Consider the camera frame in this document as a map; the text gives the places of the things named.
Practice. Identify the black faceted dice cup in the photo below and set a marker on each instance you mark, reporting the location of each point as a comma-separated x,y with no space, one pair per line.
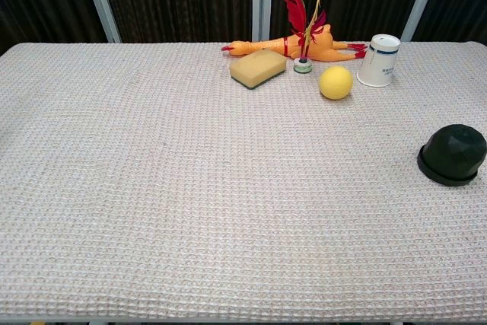
454,148

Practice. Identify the yellow sponge with green pad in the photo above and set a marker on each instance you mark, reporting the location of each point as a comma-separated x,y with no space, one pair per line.
256,66

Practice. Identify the orange rubber chicken toy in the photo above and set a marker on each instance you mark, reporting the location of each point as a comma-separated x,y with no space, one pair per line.
327,49

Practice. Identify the beige waffle weave tablecloth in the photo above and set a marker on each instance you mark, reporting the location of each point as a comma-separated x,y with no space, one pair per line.
182,188

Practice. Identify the black round tray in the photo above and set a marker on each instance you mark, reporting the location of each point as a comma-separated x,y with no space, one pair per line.
437,177

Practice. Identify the yellow foam ball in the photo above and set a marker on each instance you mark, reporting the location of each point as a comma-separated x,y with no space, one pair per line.
335,82

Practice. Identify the white paper cup blue stripe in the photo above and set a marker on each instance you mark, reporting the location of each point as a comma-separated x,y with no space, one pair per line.
377,64

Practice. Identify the red feather shuttlecock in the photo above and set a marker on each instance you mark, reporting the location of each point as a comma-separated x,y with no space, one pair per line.
296,9

